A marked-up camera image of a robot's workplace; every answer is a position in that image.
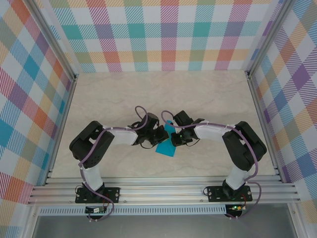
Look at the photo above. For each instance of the blue paper sheet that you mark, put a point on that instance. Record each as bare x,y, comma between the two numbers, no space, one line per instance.
167,150

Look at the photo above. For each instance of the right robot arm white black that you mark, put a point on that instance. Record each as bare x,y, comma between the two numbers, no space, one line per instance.
210,134

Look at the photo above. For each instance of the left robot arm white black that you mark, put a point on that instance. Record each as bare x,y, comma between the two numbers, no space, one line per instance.
123,137

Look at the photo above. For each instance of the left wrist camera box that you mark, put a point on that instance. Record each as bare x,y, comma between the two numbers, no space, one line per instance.
151,120

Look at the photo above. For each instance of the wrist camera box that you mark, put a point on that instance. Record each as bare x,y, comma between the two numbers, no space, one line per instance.
183,118
151,120

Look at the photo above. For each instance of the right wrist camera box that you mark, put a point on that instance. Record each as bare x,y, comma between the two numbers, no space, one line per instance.
183,118

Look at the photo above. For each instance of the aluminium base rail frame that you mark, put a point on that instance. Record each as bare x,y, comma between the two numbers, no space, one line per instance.
161,192

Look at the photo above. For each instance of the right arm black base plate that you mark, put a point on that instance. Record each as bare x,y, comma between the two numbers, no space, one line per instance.
215,196

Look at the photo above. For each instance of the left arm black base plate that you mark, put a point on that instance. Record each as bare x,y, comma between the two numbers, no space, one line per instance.
112,194

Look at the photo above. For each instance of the aluminium side rail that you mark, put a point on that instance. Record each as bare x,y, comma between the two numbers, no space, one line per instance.
258,111
65,111

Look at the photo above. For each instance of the aluminium corner post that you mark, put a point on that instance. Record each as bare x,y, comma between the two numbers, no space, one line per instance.
267,37
53,37

